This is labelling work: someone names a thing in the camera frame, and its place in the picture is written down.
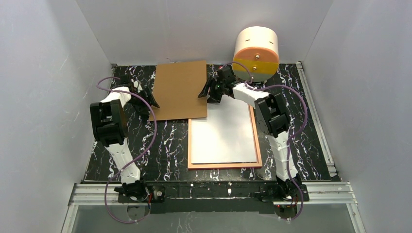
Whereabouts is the brown cardboard backing board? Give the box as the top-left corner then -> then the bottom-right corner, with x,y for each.
153,61 -> 207,121

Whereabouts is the pink photo frame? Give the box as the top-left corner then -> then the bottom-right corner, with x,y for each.
187,96 -> 263,170

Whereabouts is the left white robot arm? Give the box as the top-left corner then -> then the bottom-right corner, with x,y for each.
89,75 -> 160,184

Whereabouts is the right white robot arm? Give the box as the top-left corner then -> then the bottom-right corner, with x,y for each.
198,66 -> 301,196

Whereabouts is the round cream drawer cabinet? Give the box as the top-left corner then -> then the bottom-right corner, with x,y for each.
232,26 -> 280,82

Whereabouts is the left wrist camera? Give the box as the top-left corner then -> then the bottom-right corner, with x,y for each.
132,80 -> 143,93

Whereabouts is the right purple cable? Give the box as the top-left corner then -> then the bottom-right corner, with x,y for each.
220,62 -> 309,220

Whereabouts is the purple cable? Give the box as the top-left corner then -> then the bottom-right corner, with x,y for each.
220,62 -> 309,220
96,77 -> 158,224

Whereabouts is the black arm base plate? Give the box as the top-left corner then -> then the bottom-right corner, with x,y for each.
113,181 -> 309,218

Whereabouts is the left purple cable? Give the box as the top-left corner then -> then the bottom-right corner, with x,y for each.
96,77 -> 158,224

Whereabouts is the aluminium right side rail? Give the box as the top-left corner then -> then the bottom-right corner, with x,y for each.
295,61 -> 338,177

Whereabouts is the aluminium rail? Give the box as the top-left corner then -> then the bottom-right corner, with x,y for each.
61,182 -> 366,233
295,61 -> 338,177

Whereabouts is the aluminium front rail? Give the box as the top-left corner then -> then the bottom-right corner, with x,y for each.
61,182 -> 366,233

